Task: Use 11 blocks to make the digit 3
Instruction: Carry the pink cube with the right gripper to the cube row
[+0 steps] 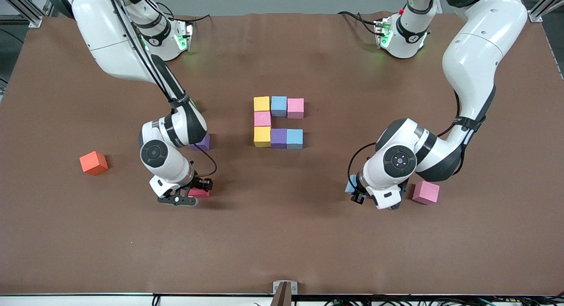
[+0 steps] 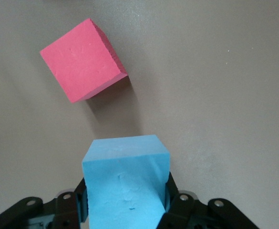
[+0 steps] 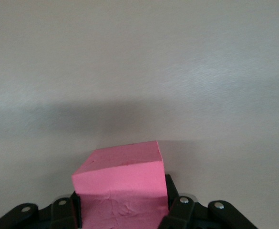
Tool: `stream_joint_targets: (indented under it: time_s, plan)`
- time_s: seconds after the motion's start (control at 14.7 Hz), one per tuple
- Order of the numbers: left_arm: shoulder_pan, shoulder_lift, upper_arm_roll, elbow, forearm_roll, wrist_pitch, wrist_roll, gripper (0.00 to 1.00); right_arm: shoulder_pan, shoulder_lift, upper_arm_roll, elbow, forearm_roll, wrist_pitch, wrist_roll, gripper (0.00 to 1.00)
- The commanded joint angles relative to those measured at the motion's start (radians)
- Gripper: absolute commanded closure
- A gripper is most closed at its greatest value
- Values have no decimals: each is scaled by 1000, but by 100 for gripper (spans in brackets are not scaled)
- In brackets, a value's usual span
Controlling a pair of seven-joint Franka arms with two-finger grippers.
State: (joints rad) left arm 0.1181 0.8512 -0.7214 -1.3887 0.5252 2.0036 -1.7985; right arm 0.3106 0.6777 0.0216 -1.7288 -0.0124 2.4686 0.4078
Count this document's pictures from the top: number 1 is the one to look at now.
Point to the red foam cube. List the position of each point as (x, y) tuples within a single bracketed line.
[(202, 194)]

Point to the light blue foam cube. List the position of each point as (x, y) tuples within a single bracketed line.
[(294, 138), (349, 185), (278, 106)]

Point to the yellow foam cube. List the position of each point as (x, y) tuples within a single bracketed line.
[(262, 136), (261, 104)]

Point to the purple foam cube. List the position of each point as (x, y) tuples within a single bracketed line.
[(204, 142), (278, 138)]

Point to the pink foam cube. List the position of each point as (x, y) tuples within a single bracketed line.
[(427, 193), (262, 119), (295, 108)]

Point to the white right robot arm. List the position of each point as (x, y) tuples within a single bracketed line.
[(110, 42)]

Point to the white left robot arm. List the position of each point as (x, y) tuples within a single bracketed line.
[(480, 55)]

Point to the brown table cover sheet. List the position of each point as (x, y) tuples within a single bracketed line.
[(282, 244)]

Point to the orange foam cube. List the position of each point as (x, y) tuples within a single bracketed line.
[(94, 163)]

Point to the grey metal bracket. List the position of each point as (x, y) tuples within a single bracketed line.
[(276, 287)]

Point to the white table edge rail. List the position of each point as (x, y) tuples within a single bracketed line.
[(88, 300)]

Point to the aluminium frame profile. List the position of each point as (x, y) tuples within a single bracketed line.
[(545, 4), (24, 6)]

